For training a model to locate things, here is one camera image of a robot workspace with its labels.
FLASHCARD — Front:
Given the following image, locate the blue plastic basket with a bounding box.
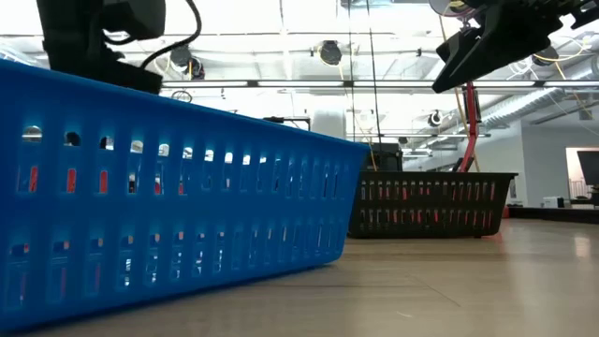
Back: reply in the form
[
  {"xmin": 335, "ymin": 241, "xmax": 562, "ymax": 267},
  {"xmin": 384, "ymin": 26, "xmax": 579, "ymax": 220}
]
[{"xmin": 0, "ymin": 58, "xmax": 371, "ymax": 334}]

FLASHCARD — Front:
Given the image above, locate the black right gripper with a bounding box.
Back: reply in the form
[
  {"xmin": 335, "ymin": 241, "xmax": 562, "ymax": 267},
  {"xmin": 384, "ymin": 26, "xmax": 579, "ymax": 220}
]
[{"xmin": 431, "ymin": 0, "xmax": 599, "ymax": 94}]

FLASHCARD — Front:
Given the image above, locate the black aluminium table frame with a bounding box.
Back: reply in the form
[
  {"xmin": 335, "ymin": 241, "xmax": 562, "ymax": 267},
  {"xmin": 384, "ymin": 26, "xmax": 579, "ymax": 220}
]
[{"xmin": 507, "ymin": 206, "xmax": 599, "ymax": 225}]

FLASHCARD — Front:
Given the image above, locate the black plastic basket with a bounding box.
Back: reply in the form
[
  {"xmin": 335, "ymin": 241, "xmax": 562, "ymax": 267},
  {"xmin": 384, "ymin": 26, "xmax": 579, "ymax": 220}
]
[{"xmin": 346, "ymin": 170, "xmax": 519, "ymax": 240}]

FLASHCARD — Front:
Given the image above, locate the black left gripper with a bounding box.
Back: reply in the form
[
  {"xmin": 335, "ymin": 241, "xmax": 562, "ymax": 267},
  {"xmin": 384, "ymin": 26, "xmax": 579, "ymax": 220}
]
[{"xmin": 36, "ymin": 0, "xmax": 164, "ymax": 95}]

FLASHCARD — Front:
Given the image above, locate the black background box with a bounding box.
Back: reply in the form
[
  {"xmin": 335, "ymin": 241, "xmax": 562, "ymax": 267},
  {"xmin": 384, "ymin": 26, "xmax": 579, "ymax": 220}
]
[{"xmin": 363, "ymin": 142, "xmax": 403, "ymax": 172}]

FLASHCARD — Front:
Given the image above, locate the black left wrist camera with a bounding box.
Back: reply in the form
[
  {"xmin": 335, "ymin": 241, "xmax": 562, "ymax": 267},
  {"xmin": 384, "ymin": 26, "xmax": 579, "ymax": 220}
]
[{"xmin": 101, "ymin": 0, "xmax": 168, "ymax": 42}]

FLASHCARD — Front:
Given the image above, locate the black left wrist camera cable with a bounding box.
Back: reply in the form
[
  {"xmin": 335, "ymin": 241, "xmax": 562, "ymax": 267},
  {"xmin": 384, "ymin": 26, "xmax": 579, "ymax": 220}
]
[{"xmin": 139, "ymin": 0, "xmax": 204, "ymax": 69}]

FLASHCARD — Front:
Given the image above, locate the dark wall screen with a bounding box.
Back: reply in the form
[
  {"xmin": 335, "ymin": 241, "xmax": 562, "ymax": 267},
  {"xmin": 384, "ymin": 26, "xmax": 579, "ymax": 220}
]
[{"xmin": 576, "ymin": 149, "xmax": 599, "ymax": 188}]

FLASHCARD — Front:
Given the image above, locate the long ceiling light strip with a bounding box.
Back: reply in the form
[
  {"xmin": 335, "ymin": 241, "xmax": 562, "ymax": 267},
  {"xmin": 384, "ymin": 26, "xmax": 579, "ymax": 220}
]
[{"xmin": 161, "ymin": 79, "xmax": 599, "ymax": 90}]

